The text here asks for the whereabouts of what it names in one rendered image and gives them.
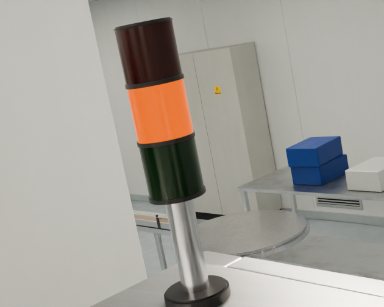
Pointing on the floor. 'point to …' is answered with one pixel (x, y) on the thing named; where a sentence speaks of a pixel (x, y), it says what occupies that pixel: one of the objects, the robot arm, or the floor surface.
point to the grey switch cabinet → (228, 128)
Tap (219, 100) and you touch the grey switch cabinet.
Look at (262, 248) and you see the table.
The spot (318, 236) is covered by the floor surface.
